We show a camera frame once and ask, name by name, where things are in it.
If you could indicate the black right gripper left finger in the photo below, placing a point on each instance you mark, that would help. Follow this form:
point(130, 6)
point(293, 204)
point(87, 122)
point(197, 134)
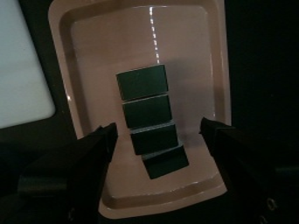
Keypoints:
point(62, 180)

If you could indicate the pink plastic tray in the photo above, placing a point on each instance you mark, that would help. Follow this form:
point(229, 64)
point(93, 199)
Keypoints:
point(117, 38)

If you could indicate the dark green sushi piece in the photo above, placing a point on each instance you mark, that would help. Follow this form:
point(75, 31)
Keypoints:
point(142, 83)
point(166, 163)
point(148, 112)
point(154, 140)

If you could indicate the white cutting board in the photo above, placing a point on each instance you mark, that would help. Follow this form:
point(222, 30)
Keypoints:
point(23, 73)

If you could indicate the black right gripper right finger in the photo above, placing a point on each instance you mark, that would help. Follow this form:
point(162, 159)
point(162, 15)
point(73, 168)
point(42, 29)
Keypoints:
point(257, 180)

